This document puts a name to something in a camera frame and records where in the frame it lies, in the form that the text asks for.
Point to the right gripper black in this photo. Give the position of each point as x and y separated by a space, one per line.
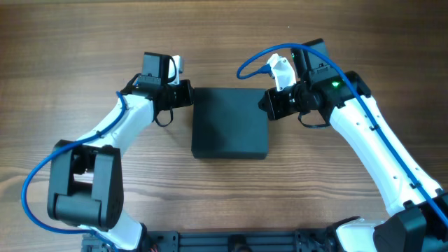
271 103

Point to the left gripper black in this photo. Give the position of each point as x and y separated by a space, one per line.
187 93

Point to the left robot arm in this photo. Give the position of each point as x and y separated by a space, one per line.
86 179

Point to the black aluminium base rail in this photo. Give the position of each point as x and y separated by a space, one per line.
300 240

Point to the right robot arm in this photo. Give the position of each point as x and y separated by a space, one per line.
416 203

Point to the dark green lidded box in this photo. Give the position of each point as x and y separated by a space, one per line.
227 123

